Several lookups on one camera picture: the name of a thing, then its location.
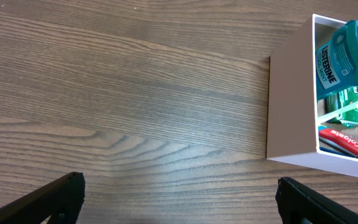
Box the white cardboard box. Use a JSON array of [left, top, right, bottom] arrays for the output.
[[266, 14, 358, 177]]

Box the green toothbrush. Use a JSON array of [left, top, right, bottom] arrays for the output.
[[316, 101, 358, 123]]

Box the red Colgate toothpaste tube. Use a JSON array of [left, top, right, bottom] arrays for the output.
[[318, 126, 358, 158]]

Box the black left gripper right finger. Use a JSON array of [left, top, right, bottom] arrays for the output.
[[275, 177, 358, 224]]

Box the green Dettol soap packet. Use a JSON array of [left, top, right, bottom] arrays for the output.
[[325, 85, 358, 129]]

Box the blue mouthwash bottle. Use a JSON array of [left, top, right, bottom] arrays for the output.
[[315, 20, 358, 100]]

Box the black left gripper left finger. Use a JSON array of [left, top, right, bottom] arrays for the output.
[[0, 172, 85, 224]]

